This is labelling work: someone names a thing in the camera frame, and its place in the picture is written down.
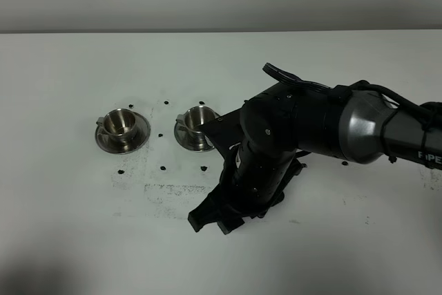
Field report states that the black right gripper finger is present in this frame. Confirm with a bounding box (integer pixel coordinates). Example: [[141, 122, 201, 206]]
[[188, 185, 224, 232], [216, 210, 244, 235]]

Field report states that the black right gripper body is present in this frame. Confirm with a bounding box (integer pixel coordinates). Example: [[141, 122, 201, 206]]
[[200, 84, 345, 217]]

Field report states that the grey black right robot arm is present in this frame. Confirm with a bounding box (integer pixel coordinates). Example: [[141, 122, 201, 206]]
[[188, 81, 441, 234]]

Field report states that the steel right teacup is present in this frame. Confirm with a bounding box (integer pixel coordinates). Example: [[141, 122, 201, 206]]
[[174, 105, 219, 142]]

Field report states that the steel teacup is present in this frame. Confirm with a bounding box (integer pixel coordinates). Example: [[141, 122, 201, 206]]
[[96, 108, 137, 144], [174, 105, 219, 142]]

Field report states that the steel saucer under right cup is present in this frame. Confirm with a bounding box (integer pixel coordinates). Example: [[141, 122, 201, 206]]
[[174, 106, 219, 152]]

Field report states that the steel saucer under cup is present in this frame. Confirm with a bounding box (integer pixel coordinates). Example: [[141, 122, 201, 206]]
[[95, 108, 151, 154], [174, 106, 219, 152]]

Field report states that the steel saucer under left cup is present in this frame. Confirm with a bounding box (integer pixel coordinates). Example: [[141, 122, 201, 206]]
[[95, 108, 151, 154]]

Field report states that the steel left teacup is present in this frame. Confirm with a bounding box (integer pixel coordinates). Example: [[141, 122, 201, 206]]
[[96, 108, 137, 144]]

